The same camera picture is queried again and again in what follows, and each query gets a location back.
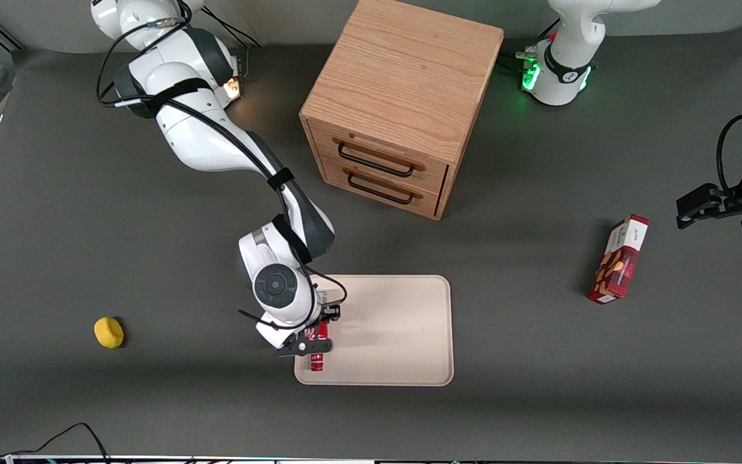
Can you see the wooden drawer front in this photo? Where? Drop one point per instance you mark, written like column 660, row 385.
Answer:
column 377, row 193
column 377, row 151

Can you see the wooden drawer cabinet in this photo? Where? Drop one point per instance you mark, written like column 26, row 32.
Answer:
column 403, row 77

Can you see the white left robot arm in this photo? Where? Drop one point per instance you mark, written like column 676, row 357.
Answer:
column 570, row 45

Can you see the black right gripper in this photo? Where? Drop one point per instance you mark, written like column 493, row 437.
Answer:
column 330, row 314

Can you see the red snack box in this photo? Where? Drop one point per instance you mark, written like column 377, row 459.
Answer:
column 619, row 261

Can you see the beige plastic tray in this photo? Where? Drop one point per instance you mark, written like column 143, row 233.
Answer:
column 390, row 330

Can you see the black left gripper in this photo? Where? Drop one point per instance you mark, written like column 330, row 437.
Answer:
column 733, row 196

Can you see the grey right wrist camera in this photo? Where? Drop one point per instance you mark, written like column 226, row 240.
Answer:
column 306, row 348

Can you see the yellow lemon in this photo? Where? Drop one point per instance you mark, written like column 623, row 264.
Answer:
column 109, row 332

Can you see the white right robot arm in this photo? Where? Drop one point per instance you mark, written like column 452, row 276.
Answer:
column 216, row 142

